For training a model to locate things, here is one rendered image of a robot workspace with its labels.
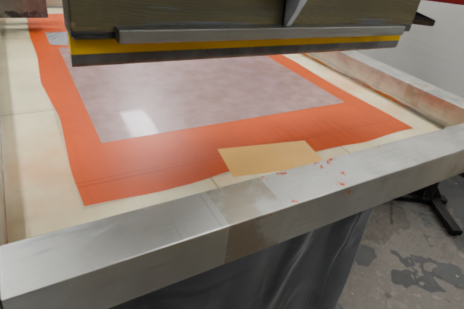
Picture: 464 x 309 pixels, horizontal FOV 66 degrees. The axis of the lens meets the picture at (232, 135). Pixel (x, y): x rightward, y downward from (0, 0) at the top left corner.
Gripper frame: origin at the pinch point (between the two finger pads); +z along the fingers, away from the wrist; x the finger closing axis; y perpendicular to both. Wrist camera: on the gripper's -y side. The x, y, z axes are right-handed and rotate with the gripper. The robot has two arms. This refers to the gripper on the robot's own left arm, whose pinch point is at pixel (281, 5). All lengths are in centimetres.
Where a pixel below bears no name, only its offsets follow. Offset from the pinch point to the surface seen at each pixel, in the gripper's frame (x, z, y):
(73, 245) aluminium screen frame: 12.4, 10.7, 21.4
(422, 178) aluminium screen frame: 14.6, 12.6, -9.4
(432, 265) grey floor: -13, 109, -118
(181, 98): -10.6, 14.1, 5.0
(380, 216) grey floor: -43, 109, -121
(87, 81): -18.8, 14.2, 14.9
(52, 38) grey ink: -37.5, 14.0, 16.8
